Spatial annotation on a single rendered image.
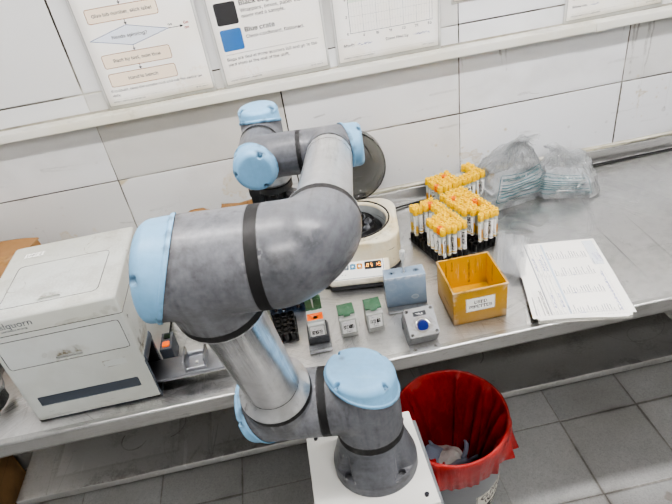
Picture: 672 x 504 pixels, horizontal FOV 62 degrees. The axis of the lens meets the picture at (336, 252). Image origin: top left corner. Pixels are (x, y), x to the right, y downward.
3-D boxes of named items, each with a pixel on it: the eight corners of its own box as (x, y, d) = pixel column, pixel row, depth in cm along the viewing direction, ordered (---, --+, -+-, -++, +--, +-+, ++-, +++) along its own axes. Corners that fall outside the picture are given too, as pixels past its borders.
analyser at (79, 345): (38, 423, 126) (-30, 325, 109) (67, 340, 148) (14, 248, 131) (174, 393, 127) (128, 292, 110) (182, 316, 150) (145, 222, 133)
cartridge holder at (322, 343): (310, 355, 131) (307, 344, 129) (307, 329, 139) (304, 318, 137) (332, 350, 132) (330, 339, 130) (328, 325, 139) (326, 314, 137)
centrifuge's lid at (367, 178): (305, 133, 156) (306, 125, 164) (318, 215, 168) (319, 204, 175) (381, 123, 155) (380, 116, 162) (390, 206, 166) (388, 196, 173)
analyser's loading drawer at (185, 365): (144, 390, 127) (136, 374, 124) (147, 369, 132) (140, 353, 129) (233, 370, 128) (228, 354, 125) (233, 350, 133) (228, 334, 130)
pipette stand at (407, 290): (388, 314, 139) (385, 283, 133) (384, 297, 145) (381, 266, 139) (428, 308, 139) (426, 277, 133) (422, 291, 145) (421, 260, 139)
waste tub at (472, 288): (453, 327, 133) (452, 294, 127) (436, 292, 144) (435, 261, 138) (507, 315, 133) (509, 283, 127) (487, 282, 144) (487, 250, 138)
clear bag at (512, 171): (488, 217, 168) (489, 162, 158) (456, 194, 182) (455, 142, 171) (557, 191, 175) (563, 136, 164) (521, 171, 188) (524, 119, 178)
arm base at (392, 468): (421, 495, 95) (416, 456, 90) (333, 499, 96) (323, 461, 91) (414, 425, 107) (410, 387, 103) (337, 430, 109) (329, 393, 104)
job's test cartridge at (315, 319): (311, 343, 132) (307, 324, 129) (309, 330, 136) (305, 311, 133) (328, 340, 133) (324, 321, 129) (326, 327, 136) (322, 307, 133)
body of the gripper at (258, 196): (261, 226, 120) (248, 176, 113) (300, 219, 120) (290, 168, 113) (261, 246, 113) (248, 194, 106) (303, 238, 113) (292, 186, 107)
